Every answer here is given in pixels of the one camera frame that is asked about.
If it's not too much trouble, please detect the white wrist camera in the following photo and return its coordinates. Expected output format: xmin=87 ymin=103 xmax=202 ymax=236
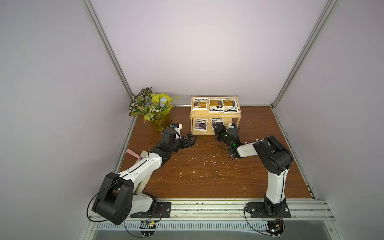
xmin=227 ymin=123 xmax=238 ymax=130
xmin=171 ymin=123 xmax=182 ymax=139

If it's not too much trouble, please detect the aluminium front rail frame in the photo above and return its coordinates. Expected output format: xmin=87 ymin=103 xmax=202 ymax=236
xmin=81 ymin=199 xmax=345 ymax=240

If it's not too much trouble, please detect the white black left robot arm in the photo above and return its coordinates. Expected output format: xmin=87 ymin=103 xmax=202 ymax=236
xmin=91 ymin=124 xmax=197 ymax=225

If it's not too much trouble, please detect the purple pink small shovel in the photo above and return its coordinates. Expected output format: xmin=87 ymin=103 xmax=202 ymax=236
xmin=126 ymin=149 xmax=142 ymax=160

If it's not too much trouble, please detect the artificial green leafy plant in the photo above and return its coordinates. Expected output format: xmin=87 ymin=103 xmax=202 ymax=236
xmin=129 ymin=88 xmax=177 ymax=122

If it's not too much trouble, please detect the right small circuit board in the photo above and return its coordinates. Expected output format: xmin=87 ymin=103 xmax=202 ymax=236
xmin=267 ymin=219 xmax=285 ymax=238

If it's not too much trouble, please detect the left small circuit board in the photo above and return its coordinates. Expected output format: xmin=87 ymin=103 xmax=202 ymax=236
xmin=139 ymin=221 xmax=157 ymax=238

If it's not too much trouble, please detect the amber transparent plastic vase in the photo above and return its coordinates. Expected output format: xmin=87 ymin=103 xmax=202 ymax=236
xmin=150 ymin=114 xmax=172 ymax=133

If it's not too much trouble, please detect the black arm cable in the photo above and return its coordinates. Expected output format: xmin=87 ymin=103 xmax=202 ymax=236
xmin=86 ymin=179 xmax=121 ymax=223
xmin=242 ymin=203 xmax=271 ymax=237

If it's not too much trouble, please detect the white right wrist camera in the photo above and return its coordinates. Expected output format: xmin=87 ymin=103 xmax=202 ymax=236
xmin=227 ymin=123 xmax=238 ymax=130

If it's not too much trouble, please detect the light wooden two-tier shelf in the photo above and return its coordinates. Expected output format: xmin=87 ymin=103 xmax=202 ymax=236
xmin=191 ymin=96 xmax=242 ymax=135

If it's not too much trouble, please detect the purple coffee bag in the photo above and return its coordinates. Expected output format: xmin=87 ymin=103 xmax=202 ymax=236
xmin=194 ymin=119 xmax=209 ymax=132
xmin=211 ymin=118 xmax=224 ymax=130

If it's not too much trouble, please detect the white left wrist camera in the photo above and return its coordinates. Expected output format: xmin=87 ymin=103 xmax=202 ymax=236
xmin=171 ymin=123 xmax=182 ymax=139

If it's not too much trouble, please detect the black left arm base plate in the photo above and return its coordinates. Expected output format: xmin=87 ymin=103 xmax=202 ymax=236
xmin=130 ymin=202 xmax=172 ymax=219

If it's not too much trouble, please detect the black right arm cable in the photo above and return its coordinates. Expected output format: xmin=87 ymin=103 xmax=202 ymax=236
xmin=242 ymin=203 xmax=271 ymax=237

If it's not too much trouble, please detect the small circuit board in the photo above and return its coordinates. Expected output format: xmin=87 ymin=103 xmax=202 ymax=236
xmin=139 ymin=221 xmax=157 ymax=238
xmin=267 ymin=219 xmax=285 ymax=238

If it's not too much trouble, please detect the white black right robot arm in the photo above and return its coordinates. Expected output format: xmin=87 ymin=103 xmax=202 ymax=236
xmin=213 ymin=124 xmax=294 ymax=216

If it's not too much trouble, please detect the yellow coffee bag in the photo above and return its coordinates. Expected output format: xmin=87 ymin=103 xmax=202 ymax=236
xmin=192 ymin=98 xmax=208 ymax=111
xmin=222 ymin=99 xmax=239 ymax=114
xmin=208 ymin=99 xmax=224 ymax=113

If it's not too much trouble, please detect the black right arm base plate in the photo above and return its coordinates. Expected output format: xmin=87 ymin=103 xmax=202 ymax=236
xmin=245 ymin=202 xmax=292 ymax=219

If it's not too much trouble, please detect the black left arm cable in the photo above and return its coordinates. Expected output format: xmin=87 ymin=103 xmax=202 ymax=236
xmin=86 ymin=179 xmax=121 ymax=223

